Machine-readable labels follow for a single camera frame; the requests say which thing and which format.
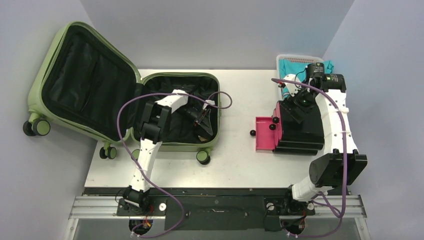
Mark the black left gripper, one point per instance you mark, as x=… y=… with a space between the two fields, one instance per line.
x=202 y=119

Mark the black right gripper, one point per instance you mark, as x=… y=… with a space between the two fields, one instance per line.
x=294 y=108

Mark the black and pink storage organizer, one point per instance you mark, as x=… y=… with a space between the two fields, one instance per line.
x=282 y=134

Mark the teal garment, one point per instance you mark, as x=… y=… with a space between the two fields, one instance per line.
x=286 y=68

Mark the white perforated plastic basket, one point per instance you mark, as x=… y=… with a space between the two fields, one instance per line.
x=291 y=59

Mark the green hard-shell suitcase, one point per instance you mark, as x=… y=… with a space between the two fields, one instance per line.
x=89 y=86

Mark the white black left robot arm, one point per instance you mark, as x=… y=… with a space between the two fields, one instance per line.
x=155 y=124

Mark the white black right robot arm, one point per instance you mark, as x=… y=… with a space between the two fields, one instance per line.
x=339 y=163

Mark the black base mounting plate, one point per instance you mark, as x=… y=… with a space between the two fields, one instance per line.
x=210 y=209

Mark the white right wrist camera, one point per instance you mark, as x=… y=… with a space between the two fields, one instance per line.
x=291 y=88

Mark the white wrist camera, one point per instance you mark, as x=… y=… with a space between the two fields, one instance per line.
x=208 y=104
x=291 y=88

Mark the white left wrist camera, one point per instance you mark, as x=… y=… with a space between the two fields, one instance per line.
x=208 y=104

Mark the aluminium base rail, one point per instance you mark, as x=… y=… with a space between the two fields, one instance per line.
x=106 y=207

